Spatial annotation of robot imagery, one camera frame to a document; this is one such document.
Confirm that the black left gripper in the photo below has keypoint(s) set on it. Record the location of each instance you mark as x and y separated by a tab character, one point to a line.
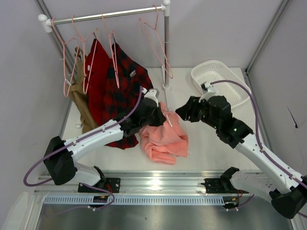
156	116

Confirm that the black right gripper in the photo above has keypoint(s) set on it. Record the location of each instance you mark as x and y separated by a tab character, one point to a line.
191	111

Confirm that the pink skirt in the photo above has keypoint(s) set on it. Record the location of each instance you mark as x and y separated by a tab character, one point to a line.
165	143

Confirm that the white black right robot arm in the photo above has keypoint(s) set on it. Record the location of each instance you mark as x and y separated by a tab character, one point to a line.
284	188

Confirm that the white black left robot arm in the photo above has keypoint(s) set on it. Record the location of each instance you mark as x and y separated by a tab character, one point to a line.
62	156

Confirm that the red black plaid skirt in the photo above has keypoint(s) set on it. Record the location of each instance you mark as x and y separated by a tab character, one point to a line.
131	77

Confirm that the plain red skirt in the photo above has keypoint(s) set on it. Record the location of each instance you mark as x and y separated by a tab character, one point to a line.
96	65

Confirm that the tan brown garment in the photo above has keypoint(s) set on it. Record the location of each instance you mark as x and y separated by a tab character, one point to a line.
80	99

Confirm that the white metal clothes rack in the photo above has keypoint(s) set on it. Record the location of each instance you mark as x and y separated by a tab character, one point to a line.
45	19

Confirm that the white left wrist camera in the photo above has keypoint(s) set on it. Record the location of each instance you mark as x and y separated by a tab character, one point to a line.
151	94

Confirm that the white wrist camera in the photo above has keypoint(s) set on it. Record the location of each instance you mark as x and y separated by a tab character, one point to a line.
151	94
207	91

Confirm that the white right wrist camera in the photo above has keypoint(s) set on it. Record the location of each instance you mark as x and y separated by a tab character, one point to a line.
207	91

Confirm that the pink wire hanger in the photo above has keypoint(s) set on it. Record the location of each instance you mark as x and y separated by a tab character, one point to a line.
165	7
112	43
68	73
87	76

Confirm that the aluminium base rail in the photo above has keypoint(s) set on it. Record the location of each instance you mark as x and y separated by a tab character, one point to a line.
144	183

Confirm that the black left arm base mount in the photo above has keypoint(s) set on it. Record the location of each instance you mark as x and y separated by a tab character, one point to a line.
110	184

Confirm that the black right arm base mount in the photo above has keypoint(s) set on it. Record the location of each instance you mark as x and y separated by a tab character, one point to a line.
221	185

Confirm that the pink wire hanger far left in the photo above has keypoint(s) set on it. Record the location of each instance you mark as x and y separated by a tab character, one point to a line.
68	73

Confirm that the white slotted cable duct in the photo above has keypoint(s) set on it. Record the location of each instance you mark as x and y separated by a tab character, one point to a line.
135	200

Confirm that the pink wire hanger right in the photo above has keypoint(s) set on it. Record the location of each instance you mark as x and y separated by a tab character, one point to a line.
165	7

